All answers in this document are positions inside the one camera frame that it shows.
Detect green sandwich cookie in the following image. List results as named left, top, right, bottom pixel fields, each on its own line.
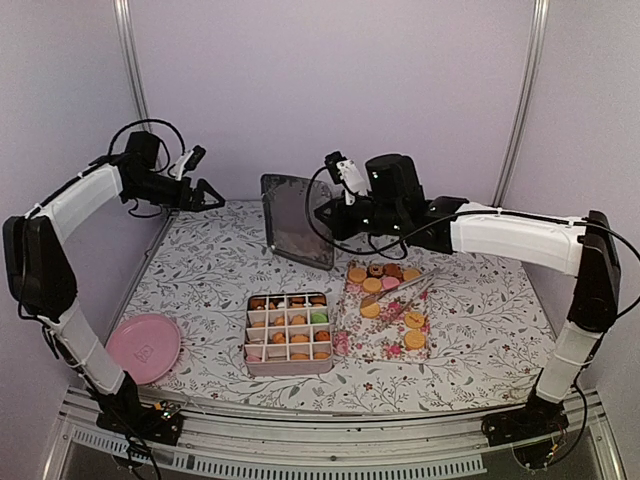
left=311, top=312, right=328, bottom=324

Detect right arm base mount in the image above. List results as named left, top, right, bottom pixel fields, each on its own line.
left=481, top=404, right=569, bottom=446

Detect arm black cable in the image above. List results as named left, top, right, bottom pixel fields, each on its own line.
left=107, top=118, right=189, bottom=166
left=304, top=167, right=640, bottom=321

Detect aluminium front rail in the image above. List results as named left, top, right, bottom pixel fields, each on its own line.
left=43, top=388, right=629, bottom=479

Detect brown flower cookie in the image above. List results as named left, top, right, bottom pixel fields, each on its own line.
left=383, top=263, right=404, bottom=281

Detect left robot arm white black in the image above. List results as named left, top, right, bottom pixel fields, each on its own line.
left=2, top=144, right=225, bottom=434

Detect chocolate sprinkled donut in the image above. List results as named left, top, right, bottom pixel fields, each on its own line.
left=367, top=264, right=384, bottom=278

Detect pink round plate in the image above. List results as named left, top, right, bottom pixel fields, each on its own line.
left=106, top=314, right=181, bottom=385

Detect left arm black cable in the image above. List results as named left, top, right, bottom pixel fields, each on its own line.
left=107, top=118, right=189, bottom=166

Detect floral rectangular tray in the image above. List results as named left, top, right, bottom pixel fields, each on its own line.
left=333, top=261, right=435, bottom=364

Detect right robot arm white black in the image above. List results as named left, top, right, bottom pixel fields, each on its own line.
left=304, top=152, right=621, bottom=436

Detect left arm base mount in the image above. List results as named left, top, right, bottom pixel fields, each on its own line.
left=96, top=404, right=184, bottom=446

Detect metal cookie tin with dividers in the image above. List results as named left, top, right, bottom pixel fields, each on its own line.
left=242, top=292, right=333, bottom=377

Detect round embossed biscuit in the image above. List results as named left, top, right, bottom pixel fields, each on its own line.
left=404, top=330, right=427, bottom=350

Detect right aluminium corner post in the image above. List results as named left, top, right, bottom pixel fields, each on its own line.
left=491, top=0, right=550, bottom=207

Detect aluminium corner post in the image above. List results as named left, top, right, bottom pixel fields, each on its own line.
left=491, top=0, right=550, bottom=207
left=113, top=0, right=149, bottom=120

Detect floral tablecloth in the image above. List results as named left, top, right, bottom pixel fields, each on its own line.
left=123, top=201, right=555, bottom=413

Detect white handled food tongs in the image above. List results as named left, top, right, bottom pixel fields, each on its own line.
left=358, top=269, right=436, bottom=328

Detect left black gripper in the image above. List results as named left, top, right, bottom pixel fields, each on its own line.
left=126, top=170, right=226, bottom=211

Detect metal tin lid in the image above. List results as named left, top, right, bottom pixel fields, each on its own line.
left=260, top=173, right=334, bottom=270

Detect left aluminium corner post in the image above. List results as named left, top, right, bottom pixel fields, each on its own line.
left=113, top=0, right=149, bottom=120

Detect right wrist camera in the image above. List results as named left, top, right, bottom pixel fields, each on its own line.
left=324, top=151, right=368, bottom=206

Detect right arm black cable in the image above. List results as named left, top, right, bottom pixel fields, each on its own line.
left=304, top=167, right=640, bottom=321

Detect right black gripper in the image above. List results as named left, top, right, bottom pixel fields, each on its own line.
left=311, top=197, right=403, bottom=243

